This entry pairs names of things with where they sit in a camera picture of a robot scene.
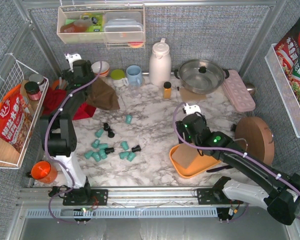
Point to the white wire basket left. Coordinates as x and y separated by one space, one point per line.
9 157

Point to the brown cloth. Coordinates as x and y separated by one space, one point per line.
102 96

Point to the round wooden board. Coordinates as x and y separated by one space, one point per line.
254 136

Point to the blue mug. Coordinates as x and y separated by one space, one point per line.
134 75

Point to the brown cardboard piece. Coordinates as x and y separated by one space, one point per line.
184 155

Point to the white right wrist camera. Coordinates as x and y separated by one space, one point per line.
190 109

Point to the steel pot with lid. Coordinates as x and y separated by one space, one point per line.
201 76

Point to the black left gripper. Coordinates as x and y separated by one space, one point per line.
68 75

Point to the green package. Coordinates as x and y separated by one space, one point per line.
97 20

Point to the red jar black lid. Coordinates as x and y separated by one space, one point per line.
33 91

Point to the glass jar silver lid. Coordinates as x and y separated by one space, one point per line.
39 79

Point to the orange bottle in rack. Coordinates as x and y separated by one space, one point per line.
78 26

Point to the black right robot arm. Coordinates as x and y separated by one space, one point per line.
275 191

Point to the white thermos jug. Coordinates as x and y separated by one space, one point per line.
160 63

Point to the orange juice bottle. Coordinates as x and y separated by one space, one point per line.
167 89

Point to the white orange striped bowl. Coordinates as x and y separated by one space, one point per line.
101 67

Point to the black coffee capsule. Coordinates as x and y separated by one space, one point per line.
109 150
137 148
106 126
110 132

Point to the clear plastic containers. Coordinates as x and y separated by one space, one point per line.
123 27

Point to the orange plastic basket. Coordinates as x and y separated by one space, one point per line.
199 165

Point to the green lidded white cup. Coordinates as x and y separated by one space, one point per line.
119 78

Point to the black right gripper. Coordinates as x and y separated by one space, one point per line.
181 128

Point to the small brown cardboard sheet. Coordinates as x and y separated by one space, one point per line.
190 97

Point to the steel round object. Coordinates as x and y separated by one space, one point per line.
250 88

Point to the cream wall rack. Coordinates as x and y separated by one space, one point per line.
70 13

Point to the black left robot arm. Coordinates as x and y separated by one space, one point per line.
58 136

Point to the pink egg tray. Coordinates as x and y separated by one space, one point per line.
237 93

